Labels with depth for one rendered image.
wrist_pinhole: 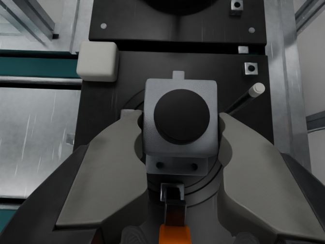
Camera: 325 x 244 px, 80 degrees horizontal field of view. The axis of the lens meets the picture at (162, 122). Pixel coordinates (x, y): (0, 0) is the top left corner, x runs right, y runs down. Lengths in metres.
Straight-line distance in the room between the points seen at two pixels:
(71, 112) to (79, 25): 0.13
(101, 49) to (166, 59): 0.08
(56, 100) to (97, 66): 0.12
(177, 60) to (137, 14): 0.09
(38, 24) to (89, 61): 0.09
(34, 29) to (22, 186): 0.21
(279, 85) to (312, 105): 0.15
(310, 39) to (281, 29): 0.16
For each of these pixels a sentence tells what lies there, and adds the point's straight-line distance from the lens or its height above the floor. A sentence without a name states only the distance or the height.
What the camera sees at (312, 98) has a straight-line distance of 0.45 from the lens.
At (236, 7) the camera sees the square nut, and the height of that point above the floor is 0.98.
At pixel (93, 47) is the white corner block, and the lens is 0.27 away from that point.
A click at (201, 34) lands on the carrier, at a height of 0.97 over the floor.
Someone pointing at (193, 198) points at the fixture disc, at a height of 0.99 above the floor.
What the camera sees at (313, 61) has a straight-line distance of 0.48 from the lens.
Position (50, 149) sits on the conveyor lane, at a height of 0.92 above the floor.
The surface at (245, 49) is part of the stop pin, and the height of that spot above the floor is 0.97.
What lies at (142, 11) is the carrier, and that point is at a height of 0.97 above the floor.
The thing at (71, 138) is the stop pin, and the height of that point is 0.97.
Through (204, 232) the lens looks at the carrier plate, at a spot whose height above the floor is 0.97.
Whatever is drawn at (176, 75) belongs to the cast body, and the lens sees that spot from 0.17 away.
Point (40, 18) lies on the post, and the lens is 0.33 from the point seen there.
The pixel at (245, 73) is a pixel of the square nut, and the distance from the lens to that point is 0.27.
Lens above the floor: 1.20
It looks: 78 degrees down
